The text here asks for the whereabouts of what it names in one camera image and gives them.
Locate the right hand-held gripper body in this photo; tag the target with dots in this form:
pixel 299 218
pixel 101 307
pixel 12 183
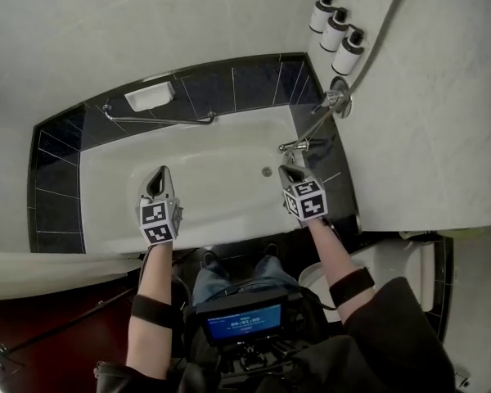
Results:
pixel 307 203

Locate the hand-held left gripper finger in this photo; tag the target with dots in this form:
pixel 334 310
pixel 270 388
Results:
pixel 144 184
pixel 169 186

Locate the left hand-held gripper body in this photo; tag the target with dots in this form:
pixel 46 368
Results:
pixel 157 219

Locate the person's right forearm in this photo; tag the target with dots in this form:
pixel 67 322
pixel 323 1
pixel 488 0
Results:
pixel 331 252

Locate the person's left forearm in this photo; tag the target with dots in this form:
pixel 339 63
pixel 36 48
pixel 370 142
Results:
pixel 151 272

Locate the round bathtub drain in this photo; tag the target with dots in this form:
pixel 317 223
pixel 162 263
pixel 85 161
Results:
pixel 267 171

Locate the chrome overflow knob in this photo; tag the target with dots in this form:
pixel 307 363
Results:
pixel 289 158

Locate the thin dark wrist tie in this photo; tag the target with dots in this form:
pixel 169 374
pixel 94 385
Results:
pixel 328 223

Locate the chrome bathtub spout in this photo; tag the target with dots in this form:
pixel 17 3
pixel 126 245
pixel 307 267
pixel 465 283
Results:
pixel 298 146

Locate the white bathtub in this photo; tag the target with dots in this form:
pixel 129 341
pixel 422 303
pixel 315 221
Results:
pixel 208 203

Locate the person's right shoe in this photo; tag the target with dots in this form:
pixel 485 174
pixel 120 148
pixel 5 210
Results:
pixel 271 250

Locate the person's shoe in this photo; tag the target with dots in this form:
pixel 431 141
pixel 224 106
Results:
pixel 271 250
pixel 210 258

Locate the person's left shoe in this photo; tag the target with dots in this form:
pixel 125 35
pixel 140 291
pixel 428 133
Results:
pixel 210 258

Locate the chrome grab bar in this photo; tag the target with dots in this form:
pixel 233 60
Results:
pixel 159 120

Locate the person's blue jeans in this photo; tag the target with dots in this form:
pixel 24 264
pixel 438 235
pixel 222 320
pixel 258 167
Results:
pixel 213 281

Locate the chrome shower mixer valve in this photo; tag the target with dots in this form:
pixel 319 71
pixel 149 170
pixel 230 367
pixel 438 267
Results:
pixel 339 96

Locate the white soap dish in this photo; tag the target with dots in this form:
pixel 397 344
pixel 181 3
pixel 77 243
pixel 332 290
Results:
pixel 149 96

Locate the black elastic armband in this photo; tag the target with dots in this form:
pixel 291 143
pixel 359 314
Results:
pixel 151 309
pixel 352 287

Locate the white toilet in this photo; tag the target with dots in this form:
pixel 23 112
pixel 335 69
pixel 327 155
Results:
pixel 393 260

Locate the white pump bottle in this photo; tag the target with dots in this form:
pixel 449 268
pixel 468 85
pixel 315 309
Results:
pixel 319 14
pixel 345 57
pixel 331 35

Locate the chest-mounted screen device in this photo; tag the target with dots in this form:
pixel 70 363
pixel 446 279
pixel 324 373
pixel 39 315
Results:
pixel 245 322

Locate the black tripod stand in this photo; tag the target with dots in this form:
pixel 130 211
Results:
pixel 65 326

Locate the person's dark jacket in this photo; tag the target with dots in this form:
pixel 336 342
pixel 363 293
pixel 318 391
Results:
pixel 393 342

